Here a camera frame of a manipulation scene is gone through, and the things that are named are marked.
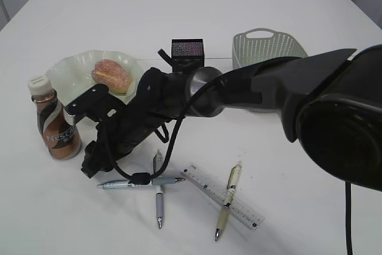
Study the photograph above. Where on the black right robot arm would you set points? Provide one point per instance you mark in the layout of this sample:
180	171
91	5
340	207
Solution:
330	103

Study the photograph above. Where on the grey pen lying vertical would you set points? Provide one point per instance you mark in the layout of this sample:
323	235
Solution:
157	163

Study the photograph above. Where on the brown coffee bottle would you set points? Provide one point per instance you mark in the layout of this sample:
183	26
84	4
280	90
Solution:
61	139

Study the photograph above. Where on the sugared bread roll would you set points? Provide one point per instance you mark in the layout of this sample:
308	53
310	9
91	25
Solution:
112	74

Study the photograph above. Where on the clear plastic ruler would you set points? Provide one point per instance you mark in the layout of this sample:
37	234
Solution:
216	191

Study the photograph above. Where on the black mesh pen holder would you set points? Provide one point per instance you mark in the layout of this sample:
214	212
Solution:
187	55

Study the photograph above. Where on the grey-green plastic basket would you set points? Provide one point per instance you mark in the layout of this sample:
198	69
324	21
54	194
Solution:
262	49

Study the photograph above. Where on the pale green wavy plate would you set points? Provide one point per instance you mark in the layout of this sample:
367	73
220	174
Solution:
71	76

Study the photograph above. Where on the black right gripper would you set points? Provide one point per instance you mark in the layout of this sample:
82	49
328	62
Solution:
159	98

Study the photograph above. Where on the beige patterned pen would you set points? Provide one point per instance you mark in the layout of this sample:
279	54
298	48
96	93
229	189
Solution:
228	199

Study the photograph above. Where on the grey pen horizontal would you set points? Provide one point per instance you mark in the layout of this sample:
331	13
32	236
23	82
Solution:
123	184

